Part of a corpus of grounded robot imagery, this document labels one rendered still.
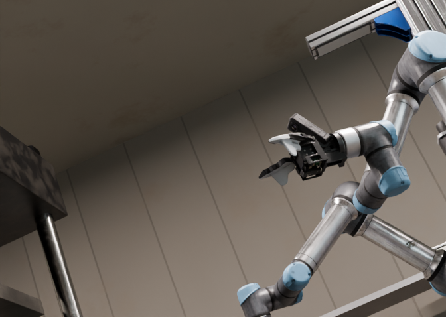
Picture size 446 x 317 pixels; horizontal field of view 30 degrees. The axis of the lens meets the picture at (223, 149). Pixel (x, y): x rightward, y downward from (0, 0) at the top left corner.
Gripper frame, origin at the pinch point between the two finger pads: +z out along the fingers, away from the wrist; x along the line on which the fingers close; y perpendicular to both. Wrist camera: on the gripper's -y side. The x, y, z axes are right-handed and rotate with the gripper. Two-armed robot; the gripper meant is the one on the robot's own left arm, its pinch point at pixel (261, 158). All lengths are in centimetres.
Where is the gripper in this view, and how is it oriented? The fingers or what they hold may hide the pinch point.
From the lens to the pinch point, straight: 201.9
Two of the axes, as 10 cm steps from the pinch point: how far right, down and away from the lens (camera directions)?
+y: 3.7, 7.6, -5.3
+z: -9.2, 2.3, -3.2
